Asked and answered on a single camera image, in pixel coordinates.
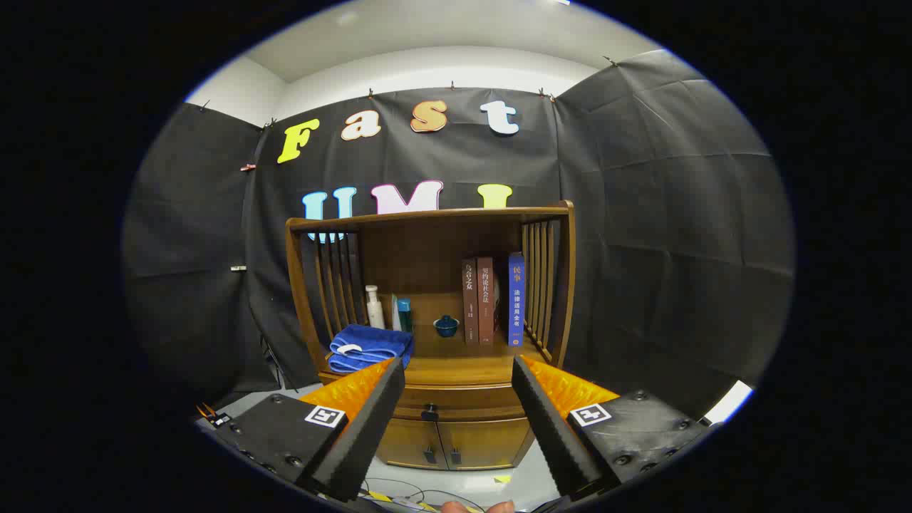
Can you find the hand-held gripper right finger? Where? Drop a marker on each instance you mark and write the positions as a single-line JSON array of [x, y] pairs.
[[548, 427]]

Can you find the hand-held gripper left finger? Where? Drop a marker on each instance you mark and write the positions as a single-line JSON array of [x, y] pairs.
[[370, 427]]

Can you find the wooden drawer with black knob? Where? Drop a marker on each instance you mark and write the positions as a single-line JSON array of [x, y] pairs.
[[463, 399]]

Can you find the wooden cabinet door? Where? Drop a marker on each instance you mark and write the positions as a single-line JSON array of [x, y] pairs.
[[410, 442], [484, 442]]

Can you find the wooden countertop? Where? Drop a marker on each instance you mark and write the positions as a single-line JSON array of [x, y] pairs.
[[456, 363]]

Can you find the brown wooden cabinet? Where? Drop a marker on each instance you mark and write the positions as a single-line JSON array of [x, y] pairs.
[[420, 249]]

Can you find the folded blue towel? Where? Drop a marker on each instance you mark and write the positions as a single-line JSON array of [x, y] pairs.
[[367, 342]]

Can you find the white pump bottle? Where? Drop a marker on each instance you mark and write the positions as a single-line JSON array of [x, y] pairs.
[[375, 313]]

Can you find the teal capped bottle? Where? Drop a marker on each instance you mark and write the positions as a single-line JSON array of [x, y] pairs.
[[404, 313]]

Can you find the dark blue lidded teacup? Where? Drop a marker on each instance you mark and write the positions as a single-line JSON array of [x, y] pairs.
[[447, 328]]

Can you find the blue book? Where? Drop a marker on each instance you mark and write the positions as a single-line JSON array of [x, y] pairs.
[[516, 299]]

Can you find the reddish brown book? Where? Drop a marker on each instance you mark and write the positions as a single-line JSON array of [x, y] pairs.
[[486, 299]]

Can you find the dark brown book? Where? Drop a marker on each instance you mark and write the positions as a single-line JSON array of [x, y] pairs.
[[470, 299]]

